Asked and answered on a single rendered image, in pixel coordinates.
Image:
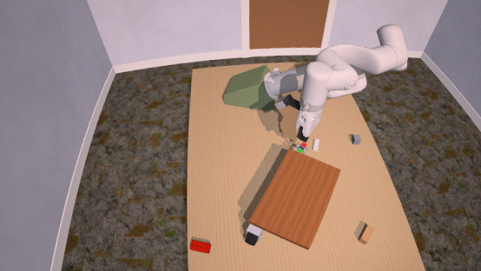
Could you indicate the wooden dolly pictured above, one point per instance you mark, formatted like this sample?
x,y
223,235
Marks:
x,y
295,202

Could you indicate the red toy building brick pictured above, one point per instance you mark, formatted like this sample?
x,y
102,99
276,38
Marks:
x,y
200,246

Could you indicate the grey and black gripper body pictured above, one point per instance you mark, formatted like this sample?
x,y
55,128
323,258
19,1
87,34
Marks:
x,y
308,120

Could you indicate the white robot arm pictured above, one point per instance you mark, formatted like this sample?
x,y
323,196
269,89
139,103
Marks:
x,y
343,59

